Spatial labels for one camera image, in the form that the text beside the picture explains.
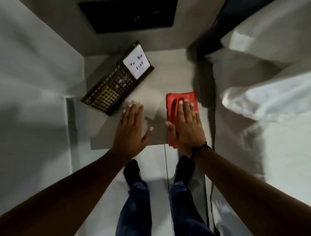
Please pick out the person's right hand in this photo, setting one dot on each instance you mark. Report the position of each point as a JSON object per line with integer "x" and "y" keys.
{"x": 188, "y": 133}

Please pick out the person's left hand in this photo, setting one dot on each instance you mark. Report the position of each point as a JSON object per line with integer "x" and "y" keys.
{"x": 128, "y": 138}

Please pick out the person's right thumb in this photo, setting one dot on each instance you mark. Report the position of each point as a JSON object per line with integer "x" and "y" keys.
{"x": 171, "y": 131}

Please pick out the person's left middle finger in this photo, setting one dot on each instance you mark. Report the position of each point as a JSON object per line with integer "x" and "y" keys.
{"x": 133, "y": 116}

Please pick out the person's right middle finger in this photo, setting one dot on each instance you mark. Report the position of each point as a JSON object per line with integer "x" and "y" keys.
{"x": 186, "y": 111}

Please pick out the person's left thumb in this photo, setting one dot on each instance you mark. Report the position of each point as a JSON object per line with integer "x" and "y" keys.
{"x": 147, "y": 135}

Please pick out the person's left little finger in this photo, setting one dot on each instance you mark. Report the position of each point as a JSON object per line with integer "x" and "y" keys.
{"x": 123, "y": 120}

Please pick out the person's right little finger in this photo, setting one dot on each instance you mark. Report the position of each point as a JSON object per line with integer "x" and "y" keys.
{"x": 197, "y": 119}

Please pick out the red cleaning cloth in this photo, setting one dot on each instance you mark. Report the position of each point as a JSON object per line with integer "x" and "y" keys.
{"x": 172, "y": 107}

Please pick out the person's right forearm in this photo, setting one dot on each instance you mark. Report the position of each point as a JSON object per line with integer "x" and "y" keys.
{"x": 247, "y": 199}

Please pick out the person's left forearm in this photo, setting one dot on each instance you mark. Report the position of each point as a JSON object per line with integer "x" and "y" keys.
{"x": 63, "y": 194}

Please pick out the black wristband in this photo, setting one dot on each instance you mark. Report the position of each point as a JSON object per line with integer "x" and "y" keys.
{"x": 197, "y": 147}

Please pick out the dark patterned notebook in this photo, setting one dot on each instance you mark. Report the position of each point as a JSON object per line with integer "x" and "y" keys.
{"x": 109, "y": 92}

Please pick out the person's black left shoe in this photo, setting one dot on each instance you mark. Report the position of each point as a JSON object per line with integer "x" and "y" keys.
{"x": 132, "y": 171}

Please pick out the person's black shoe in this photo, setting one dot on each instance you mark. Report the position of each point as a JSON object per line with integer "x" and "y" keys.
{"x": 132, "y": 171}
{"x": 183, "y": 170}

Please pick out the person's black right shoe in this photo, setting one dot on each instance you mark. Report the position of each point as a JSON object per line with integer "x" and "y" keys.
{"x": 183, "y": 170}

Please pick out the white handwritten note paper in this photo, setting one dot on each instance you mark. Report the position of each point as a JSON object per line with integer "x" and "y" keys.
{"x": 136, "y": 62}

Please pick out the white crumpled pillow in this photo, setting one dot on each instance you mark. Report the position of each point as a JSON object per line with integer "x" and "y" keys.
{"x": 269, "y": 99}

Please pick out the person's left jeans leg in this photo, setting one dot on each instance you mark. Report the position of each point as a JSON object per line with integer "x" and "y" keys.
{"x": 136, "y": 211}

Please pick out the person's jeans leg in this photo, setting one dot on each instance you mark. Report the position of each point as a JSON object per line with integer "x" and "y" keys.
{"x": 184, "y": 211}
{"x": 136, "y": 211}

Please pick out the person's right jeans leg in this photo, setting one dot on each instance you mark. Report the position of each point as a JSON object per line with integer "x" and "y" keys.
{"x": 184, "y": 211}

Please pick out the white bed sheet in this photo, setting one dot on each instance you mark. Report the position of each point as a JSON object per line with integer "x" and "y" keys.
{"x": 279, "y": 155}

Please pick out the dark bed headboard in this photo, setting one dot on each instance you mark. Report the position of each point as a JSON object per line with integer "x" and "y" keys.
{"x": 226, "y": 21}

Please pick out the large white pillow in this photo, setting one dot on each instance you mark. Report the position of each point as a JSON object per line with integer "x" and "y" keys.
{"x": 274, "y": 29}

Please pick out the dark wall frame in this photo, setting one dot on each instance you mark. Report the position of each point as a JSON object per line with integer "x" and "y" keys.
{"x": 128, "y": 14}

